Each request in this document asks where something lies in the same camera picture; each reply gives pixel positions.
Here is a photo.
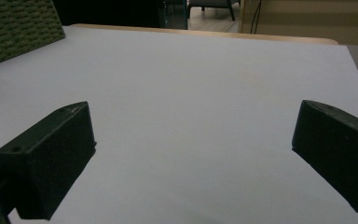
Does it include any dark cabinet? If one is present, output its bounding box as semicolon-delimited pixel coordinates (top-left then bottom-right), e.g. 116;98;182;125
52;0;189;31

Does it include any light wooden furniture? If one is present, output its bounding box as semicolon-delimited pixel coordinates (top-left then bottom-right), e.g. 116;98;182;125
239;0;358;48

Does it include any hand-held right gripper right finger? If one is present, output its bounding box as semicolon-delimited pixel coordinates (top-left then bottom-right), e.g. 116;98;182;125
291;99;358;216

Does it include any black hanging cable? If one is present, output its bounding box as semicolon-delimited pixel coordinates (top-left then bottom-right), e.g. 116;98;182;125
250;0;264;35

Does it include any green woven basket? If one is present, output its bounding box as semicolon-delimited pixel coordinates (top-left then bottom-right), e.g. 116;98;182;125
0;0;66;70

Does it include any dark chair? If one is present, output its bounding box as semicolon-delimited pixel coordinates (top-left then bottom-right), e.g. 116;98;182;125
187;0;241;22

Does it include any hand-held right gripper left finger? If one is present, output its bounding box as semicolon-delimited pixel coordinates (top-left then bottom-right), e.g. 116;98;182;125
0;101;97;221

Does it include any white table board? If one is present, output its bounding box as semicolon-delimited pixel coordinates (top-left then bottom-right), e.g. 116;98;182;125
0;25;358;224

